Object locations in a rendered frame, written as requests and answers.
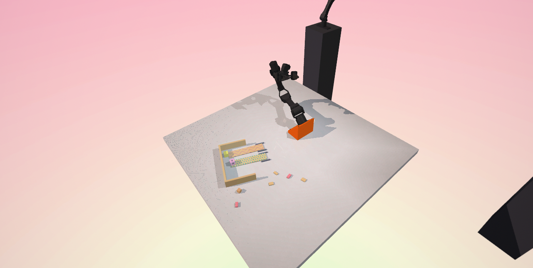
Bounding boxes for orange strip with teal polka dots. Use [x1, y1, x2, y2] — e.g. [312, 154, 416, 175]
[251, 153, 267, 163]

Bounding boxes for orange flat strip with pink zigzag lines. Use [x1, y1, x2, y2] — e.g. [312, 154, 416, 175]
[248, 144, 264, 153]

